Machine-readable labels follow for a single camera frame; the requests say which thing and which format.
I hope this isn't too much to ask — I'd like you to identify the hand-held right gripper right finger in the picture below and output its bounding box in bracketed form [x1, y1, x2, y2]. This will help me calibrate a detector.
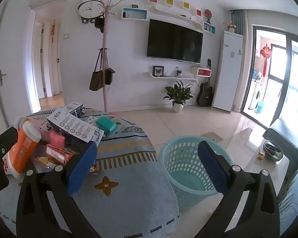
[198, 141, 280, 238]

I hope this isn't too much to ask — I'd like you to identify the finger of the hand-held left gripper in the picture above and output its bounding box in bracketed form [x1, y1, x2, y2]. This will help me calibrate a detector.
[0, 127, 19, 197]

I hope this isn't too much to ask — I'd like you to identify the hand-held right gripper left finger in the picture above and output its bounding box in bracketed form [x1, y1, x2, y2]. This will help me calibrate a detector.
[16, 141, 100, 238]

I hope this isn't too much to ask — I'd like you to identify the teal plastic basket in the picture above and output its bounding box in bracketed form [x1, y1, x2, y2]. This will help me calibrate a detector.
[159, 136, 235, 212]

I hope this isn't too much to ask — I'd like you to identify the white milk carton box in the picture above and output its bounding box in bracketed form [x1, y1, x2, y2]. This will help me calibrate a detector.
[46, 108, 104, 150]

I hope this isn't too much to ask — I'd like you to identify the orange plastic bottle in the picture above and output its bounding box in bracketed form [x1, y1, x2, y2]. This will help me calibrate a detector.
[3, 121, 42, 179]

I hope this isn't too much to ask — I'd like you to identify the red and white small pack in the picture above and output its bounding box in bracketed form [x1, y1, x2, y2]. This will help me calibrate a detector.
[46, 144, 73, 165]

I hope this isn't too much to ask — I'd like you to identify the tan flat board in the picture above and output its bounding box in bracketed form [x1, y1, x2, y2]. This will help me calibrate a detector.
[200, 131, 224, 142]

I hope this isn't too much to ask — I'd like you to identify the yellow snack wrapper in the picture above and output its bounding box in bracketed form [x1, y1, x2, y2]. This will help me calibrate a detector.
[34, 156, 100, 174]

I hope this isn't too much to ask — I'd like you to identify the glass coffee table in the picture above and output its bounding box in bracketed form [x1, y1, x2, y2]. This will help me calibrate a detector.
[232, 128, 291, 179]

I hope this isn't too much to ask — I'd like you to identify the patterned blue rug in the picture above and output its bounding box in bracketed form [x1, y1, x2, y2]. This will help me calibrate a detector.
[0, 108, 180, 238]

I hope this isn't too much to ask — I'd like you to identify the white and blue carton box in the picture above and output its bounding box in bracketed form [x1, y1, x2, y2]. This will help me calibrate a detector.
[62, 102, 90, 118]

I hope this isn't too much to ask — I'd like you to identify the metal bowl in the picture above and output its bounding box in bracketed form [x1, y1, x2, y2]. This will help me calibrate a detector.
[263, 140, 284, 161]

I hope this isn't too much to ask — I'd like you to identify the black acoustic guitar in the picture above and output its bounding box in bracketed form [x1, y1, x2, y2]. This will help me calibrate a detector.
[197, 59, 213, 107]

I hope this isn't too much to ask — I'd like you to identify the grey sofa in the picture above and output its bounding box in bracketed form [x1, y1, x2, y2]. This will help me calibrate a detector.
[263, 118, 298, 199]

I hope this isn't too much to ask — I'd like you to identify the potted green plant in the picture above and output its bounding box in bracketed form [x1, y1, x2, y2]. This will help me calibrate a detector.
[163, 80, 194, 113]

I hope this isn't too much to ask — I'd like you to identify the white washing machine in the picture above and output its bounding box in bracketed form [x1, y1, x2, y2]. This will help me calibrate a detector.
[248, 79, 263, 110]

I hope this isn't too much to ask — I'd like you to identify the brown tote bag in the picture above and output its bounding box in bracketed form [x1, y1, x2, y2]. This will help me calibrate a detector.
[89, 48, 106, 92]

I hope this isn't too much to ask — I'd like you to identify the small black bag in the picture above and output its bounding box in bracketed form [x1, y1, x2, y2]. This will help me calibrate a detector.
[105, 68, 116, 85]

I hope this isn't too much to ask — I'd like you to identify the white entry door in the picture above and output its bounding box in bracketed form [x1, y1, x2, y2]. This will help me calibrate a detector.
[0, 0, 40, 123]

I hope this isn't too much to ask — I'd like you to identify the white hallway door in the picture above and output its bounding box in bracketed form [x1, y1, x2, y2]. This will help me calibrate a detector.
[55, 23, 63, 95]

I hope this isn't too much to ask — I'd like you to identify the red hanging knot ornament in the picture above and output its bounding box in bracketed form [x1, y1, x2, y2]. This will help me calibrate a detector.
[260, 43, 271, 79]

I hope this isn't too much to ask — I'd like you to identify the pink coat rack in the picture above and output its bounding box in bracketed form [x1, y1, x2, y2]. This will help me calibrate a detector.
[99, 0, 121, 112]

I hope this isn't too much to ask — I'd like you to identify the small blue box shelf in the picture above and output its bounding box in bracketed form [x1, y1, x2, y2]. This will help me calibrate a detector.
[203, 22, 216, 35]

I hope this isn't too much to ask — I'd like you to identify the dark hanging cap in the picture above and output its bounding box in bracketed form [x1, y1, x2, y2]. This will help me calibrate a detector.
[94, 15, 105, 33]

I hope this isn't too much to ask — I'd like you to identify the grey-blue curtain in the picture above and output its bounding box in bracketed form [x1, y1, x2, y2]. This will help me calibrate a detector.
[229, 10, 246, 34]

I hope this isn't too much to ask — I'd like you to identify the white and blue box shelf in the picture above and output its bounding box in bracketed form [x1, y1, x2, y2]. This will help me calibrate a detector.
[121, 7, 148, 20]

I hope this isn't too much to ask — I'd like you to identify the white lower wall shelf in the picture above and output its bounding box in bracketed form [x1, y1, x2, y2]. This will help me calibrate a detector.
[147, 71, 198, 83]

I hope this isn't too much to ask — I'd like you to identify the black sliding door frame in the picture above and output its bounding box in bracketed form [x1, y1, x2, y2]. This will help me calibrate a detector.
[240, 25, 298, 129]

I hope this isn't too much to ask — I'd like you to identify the wall television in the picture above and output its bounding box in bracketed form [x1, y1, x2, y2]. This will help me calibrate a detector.
[147, 19, 203, 64]

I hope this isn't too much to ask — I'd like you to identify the white curved wall shelf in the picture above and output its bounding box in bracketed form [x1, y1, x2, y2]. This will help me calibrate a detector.
[152, 4, 204, 31]

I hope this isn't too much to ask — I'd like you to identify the panda wall clock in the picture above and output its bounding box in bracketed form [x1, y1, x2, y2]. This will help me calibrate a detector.
[78, 0, 103, 24]

